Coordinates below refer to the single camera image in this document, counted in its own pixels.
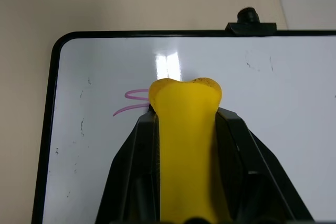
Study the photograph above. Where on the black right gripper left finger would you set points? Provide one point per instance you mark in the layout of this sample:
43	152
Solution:
134	166

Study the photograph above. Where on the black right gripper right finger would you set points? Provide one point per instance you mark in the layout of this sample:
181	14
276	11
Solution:
252	171

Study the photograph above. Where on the yellow whiteboard eraser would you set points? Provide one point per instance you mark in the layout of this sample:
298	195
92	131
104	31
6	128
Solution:
187	142

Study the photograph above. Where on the black-framed whiteboard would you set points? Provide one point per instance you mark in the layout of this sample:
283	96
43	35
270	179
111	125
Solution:
236	82

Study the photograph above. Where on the black whiteboard clamp with knob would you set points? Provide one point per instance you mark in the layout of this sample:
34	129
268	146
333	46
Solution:
249	24

